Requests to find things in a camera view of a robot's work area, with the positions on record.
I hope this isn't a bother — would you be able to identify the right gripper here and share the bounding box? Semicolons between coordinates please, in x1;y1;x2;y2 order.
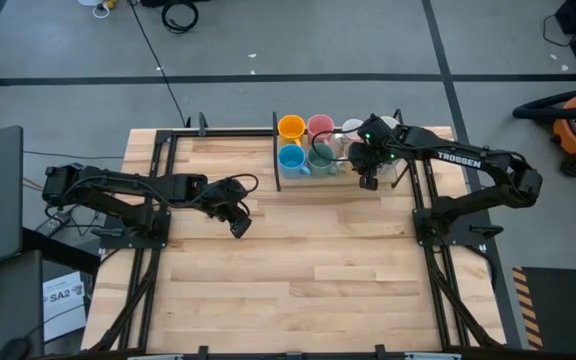
359;114;403;192

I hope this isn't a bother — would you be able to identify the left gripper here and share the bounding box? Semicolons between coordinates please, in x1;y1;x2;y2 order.
203;177;253;240

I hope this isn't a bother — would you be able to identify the green mug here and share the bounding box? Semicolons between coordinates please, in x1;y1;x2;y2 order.
306;143;340;179

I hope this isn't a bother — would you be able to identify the white mug grey diamond pattern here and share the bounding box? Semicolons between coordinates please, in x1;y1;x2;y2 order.
340;118;365;144

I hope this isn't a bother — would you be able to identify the pink mug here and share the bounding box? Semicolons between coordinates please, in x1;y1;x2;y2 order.
306;113;336;146

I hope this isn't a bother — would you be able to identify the yellow mug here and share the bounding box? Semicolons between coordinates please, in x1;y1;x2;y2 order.
277;114;308;147

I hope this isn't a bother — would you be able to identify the black power adapter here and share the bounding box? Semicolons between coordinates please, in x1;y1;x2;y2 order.
35;211;72;238

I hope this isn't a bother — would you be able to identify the white printed paper sheet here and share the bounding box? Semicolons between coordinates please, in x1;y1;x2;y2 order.
42;271;88;343

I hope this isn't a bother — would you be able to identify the black hazard striped mat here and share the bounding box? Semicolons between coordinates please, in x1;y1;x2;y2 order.
511;266;576;351

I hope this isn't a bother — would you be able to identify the dark side desk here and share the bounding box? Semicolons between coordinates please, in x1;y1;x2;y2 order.
0;249;45;360

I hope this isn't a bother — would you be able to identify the black computer mouse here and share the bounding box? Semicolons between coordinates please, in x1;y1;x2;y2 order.
0;337;32;360

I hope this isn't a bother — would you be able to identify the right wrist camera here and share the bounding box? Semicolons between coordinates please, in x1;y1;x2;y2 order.
347;142;369;171

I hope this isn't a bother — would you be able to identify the black wire rack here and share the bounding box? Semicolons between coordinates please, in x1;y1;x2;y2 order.
87;127;512;360
271;109;414;194

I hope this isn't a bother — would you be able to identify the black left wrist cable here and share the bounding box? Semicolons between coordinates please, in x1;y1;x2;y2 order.
187;172;260;206

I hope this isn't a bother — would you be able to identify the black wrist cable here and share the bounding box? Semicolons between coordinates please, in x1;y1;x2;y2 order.
310;127;369;162
187;172;260;206

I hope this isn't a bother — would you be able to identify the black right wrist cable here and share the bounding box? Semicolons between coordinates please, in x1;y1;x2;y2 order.
310;127;369;162

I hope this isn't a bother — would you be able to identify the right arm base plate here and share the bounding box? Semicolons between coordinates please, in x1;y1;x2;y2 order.
412;207;504;247

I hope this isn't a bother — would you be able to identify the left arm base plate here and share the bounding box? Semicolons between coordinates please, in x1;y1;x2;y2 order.
98;209;172;250

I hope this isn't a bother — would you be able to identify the black vacuum hose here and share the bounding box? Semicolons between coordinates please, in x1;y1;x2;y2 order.
511;87;576;121

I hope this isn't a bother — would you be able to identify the long black floor cable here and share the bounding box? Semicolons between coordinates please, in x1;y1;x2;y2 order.
126;0;189;126

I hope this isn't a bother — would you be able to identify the yellow cable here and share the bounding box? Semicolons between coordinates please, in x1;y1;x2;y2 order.
22;175;47;194

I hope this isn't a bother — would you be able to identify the coiled black cable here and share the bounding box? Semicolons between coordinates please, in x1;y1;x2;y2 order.
160;0;200;35

